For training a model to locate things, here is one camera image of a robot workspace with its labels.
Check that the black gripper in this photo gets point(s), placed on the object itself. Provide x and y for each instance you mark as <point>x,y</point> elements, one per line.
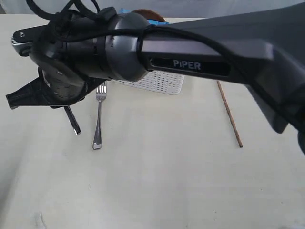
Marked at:
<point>54,93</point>

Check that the silver metal table knife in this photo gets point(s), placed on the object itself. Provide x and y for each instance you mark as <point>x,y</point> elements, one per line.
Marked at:
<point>72,120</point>

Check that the silver metal fork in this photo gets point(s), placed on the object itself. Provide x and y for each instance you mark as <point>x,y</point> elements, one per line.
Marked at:
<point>101,94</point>

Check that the brown wooden chopstick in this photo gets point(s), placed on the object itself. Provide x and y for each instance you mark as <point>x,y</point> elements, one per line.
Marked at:
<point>238,139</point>

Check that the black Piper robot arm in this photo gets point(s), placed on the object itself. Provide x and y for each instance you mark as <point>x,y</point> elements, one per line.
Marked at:
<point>78,50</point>

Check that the white perforated plastic basket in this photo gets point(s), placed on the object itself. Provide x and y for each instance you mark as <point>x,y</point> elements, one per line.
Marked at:
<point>157,81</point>

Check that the blue Lays chips bag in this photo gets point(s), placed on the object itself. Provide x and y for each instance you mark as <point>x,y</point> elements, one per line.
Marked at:
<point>155,22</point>

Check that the brown wooden plate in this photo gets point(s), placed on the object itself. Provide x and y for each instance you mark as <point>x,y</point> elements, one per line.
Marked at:
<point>149,14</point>

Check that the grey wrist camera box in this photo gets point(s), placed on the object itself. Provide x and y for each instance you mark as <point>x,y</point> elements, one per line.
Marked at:
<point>23,39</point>

